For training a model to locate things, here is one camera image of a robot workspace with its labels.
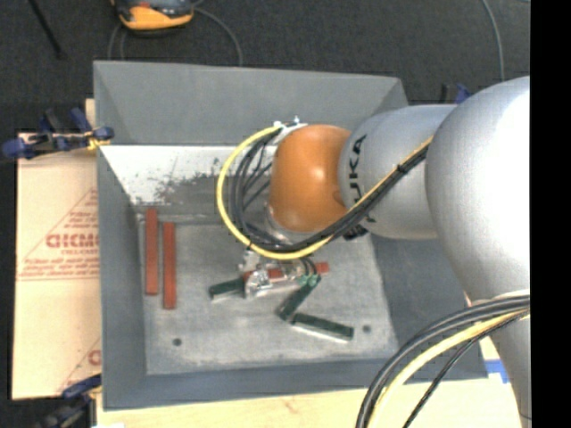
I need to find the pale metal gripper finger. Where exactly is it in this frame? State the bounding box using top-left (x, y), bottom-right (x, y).
top-left (238, 251), bottom-right (262, 272)
top-left (244, 269), bottom-right (274, 300)

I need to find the dark green flat block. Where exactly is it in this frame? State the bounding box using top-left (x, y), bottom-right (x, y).
top-left (276, 277), bottom-right (320, 321)
top-left (208, 276), bottom-right (247, 301)
top-left (290, 312), bottom-right (355, 343)

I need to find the red-brown flat block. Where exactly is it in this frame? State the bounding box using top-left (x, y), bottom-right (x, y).
top-left (243, 261), bottom-right (330, 283)
top-left (161, 221), bottom-right (178, 310)
top-left (145, 208), bottom-right (161, 296)

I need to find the grey metal bin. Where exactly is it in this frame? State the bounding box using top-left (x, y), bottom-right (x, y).
top-left (92, 60), bottom-right (490, 412)

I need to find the brown cardboard board, red print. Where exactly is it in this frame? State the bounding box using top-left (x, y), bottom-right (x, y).
top-left (11, 98), bottom-right (103, 400)

